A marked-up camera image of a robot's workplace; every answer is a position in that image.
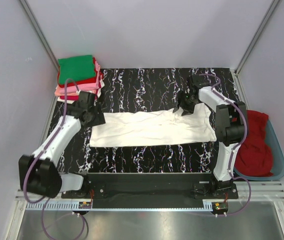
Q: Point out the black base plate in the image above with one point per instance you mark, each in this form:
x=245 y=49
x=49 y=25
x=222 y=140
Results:
x=110 y=184

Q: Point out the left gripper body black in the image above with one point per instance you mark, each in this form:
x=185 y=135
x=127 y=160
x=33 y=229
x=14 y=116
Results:
x=93 y=110

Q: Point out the aluminium rail frame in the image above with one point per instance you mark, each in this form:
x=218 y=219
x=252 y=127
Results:
x=259 y=192

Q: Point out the white t shirt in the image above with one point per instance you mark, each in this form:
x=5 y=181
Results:
x=157 y=128
x=100 y=83

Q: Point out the red crumpled t shirt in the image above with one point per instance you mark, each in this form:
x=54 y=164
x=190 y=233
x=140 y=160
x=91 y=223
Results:
x=255 y=158

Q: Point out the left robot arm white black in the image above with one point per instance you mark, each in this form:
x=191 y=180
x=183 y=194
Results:
x=38 y=172

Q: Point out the blue plastic basket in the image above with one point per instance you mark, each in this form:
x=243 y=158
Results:
x=277 y=169

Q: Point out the white folded t shirt bottom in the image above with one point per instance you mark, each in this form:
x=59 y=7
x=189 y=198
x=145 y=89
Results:
x=100 y=83

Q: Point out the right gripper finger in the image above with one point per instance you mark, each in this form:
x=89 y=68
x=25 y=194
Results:
x=187 y=111
x=176 y=108

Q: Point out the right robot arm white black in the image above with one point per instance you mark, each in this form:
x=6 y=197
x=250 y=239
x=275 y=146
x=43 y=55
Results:
x=231 y=130

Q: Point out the magenta folded t shirt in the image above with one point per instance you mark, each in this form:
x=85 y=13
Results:
x=75 y=97

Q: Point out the pink folded t shirt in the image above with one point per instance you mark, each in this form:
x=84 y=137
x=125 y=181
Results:
x=77 y=73

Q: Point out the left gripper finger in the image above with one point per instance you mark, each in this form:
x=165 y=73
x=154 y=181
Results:
x=98 y=111
x=98 y=120

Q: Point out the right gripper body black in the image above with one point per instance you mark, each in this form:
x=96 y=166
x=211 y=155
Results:
x=185 y=99

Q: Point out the salmon folded t shirt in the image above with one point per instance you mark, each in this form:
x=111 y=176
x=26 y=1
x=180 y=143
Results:
x=60 y=92

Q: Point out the green folded t shirt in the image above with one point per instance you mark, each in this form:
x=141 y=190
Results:
x=76 y=68

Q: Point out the red folded t shirt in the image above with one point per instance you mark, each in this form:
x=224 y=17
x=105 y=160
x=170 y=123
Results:
x=92 y=77

